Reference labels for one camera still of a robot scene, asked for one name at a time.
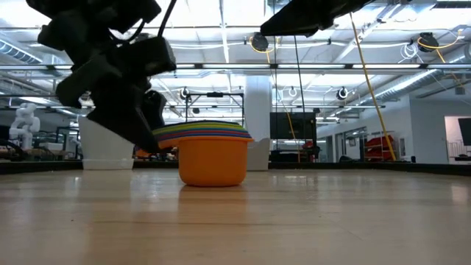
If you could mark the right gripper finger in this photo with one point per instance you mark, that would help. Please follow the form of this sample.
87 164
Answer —
294 20

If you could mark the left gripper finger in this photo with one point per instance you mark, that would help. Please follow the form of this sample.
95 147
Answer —
156 110
121 114

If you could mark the orange measuring cup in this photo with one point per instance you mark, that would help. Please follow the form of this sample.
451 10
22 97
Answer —
211 165

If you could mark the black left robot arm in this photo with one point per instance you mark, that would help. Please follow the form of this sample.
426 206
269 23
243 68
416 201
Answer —
92 11

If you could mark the grey plastic basket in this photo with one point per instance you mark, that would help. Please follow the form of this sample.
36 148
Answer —
259 154

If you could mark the white humanoid robot figure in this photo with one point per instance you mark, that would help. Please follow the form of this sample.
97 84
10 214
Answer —
25 123

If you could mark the black background monitor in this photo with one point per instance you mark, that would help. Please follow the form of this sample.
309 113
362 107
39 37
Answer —
294 125

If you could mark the red storage shelf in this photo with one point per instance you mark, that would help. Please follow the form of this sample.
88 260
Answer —
379 145

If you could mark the black wall screen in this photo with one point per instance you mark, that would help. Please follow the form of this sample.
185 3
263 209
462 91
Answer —
465 130

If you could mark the black table frame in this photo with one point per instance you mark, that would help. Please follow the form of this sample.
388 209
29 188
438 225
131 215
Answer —
423 167

